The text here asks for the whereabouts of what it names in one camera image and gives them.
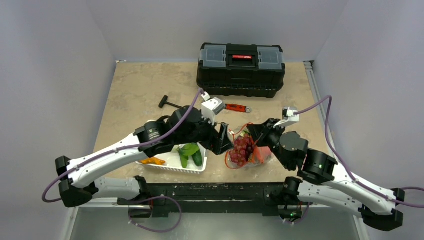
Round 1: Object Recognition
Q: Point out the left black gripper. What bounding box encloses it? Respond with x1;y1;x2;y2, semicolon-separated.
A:
176;110;234;155

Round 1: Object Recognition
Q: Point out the light red grape bunch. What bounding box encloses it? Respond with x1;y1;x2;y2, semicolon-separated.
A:
228;132;255;168

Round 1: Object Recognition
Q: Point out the clear zip top bag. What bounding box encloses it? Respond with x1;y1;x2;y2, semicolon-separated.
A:
224;122;272;170

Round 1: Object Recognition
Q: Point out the orange carrot green top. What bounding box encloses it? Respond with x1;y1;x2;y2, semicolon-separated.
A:
251;146;265;164

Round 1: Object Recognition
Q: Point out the white plastic basket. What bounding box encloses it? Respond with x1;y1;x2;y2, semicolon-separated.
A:
136;143;207;174

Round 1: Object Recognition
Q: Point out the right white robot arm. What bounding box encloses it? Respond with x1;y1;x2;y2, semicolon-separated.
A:
247;118;405;232

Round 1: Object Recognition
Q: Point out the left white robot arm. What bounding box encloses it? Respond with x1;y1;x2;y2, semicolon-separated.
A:
54;106;234;208

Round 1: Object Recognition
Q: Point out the green cucumber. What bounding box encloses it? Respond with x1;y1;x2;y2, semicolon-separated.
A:
191;150;203;167

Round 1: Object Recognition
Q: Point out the green leafy vegetable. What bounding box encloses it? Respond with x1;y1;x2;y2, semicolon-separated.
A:
177;143;200;169

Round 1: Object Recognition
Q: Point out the black plastic toolbox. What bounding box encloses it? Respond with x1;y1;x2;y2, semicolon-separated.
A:
196;42;286;99

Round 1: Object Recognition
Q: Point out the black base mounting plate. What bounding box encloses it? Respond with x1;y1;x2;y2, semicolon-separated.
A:
117;180;307;220

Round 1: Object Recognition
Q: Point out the orange small fruit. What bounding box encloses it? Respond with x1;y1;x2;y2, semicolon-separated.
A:
138;157;166;166

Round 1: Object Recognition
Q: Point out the black hammer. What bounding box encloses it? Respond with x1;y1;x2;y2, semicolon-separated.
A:
158;95;184;109

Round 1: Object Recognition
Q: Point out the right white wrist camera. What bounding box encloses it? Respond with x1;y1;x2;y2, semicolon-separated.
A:
273;107;300;129

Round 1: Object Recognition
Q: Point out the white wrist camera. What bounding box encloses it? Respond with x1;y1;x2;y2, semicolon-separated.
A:
200;91;226;126
273;107;300;129

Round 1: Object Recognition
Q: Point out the adjustable wrench red handle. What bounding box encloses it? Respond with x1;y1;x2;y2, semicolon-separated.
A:
225;103;252;113

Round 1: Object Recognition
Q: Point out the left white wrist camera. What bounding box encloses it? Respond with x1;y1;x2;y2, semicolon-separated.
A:
200;91;226;126

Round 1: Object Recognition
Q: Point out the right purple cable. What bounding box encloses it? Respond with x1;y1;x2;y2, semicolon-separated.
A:
292;95;424;209

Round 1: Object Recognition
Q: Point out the aluminium frame rail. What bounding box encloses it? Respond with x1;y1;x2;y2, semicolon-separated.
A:
70;182;363;212

